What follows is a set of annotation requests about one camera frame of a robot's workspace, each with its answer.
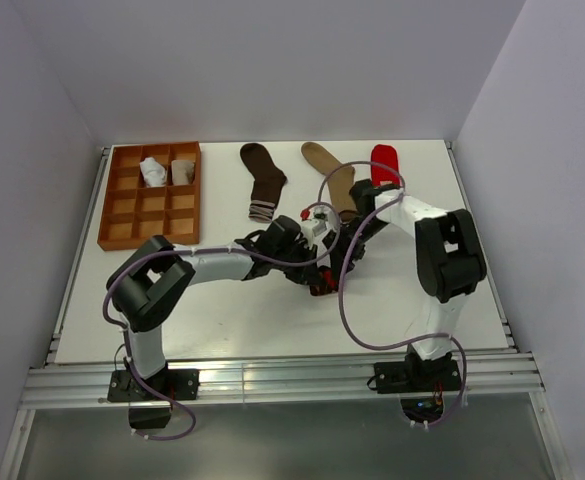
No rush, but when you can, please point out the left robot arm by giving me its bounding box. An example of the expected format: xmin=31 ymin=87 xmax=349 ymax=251
xmin=103 ymin=215 xmax=327 ymax=399

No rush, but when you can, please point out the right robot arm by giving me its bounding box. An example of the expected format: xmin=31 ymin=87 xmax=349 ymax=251
xmin=338 ymin=180 xmax=487 ymax=390

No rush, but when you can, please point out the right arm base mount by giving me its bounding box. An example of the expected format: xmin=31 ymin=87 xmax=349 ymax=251
xmin=366 ymin=354 xmax=465 ymax=427

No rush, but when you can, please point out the orange compartment tray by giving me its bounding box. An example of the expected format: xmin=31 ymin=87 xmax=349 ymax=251
xmin=97 ymin=142 xmax=202 ymax=251

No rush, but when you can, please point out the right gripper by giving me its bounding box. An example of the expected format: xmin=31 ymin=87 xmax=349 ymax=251
xmin=323 ymin=217 xmax=389 ymax=281

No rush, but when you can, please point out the beige and red reindeer sock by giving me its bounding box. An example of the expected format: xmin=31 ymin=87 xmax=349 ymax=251
xmin=171 ymin=159 xmax=196 ymax=186

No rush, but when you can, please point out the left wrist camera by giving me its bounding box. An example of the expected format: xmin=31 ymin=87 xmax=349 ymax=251
xmin=300 ymin=206 xmax=337 ymax=247

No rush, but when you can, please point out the tan sock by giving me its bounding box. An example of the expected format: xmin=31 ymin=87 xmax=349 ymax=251
xmin=301 ymin=142 xmax=358 ymax=223

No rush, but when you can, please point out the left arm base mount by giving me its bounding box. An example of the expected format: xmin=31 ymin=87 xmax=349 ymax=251
xmin=106 ymin=367 xmax=199 ymax=431

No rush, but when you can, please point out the black orange argyle sock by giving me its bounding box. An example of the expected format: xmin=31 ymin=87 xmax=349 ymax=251
xmin=309 ymin=266 xmax=339 ymax=297

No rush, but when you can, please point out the dark brown sock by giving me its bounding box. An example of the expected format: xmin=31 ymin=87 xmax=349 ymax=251
xmin=240 ymin=143 xmax=287 ymax=223

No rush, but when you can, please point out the white sock with black stripes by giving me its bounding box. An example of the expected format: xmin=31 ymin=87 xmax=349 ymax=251
xmin=140 ymin=157 xmax=167 ymax=188

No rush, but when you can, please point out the aluminium rail frame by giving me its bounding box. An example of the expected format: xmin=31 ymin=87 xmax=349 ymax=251
xmin=0 ymin=147 xmax=573 ymax=479

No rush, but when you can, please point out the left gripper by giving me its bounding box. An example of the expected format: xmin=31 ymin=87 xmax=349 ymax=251
xmin=273 ymin=240 xmax=320 ymax=287

